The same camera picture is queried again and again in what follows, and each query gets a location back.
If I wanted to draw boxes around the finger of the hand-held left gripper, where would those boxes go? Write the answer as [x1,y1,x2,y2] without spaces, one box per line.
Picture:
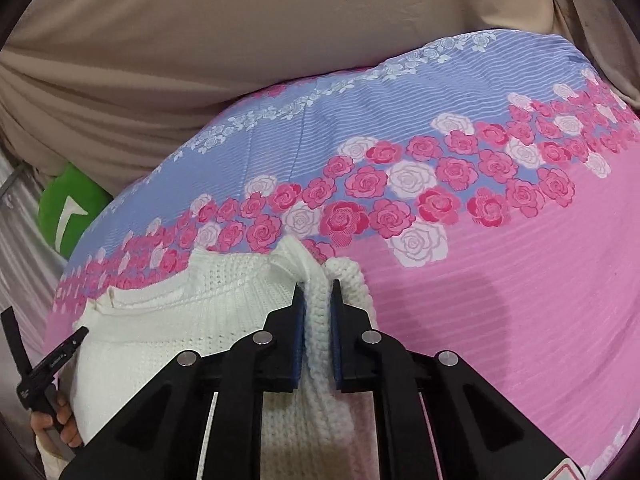
[0,307,28,378]
[27,326,91,378]

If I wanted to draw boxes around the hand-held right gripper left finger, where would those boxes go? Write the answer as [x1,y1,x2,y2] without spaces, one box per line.
[60,282,307,480]

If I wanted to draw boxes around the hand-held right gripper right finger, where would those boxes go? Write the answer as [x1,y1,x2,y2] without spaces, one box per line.
[330,279,591,480]

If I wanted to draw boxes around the white red black knit sweater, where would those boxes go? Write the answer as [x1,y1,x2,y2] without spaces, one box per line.
[35,235,379,480]

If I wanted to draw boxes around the person's left hand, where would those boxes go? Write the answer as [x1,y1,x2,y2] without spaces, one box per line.
[30,391,84,449]

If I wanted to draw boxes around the grey curtain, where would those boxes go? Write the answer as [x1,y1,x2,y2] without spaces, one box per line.
[0,152,68,361]

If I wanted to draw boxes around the pink floral bed sheet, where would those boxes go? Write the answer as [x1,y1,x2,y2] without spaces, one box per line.
[42,30,640,480]

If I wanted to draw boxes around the green plush pillow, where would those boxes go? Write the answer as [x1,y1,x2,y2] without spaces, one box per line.
[39,162,114,262]

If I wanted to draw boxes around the beige draped cloth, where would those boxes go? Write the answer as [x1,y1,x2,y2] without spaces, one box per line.
[0,0,640,197]

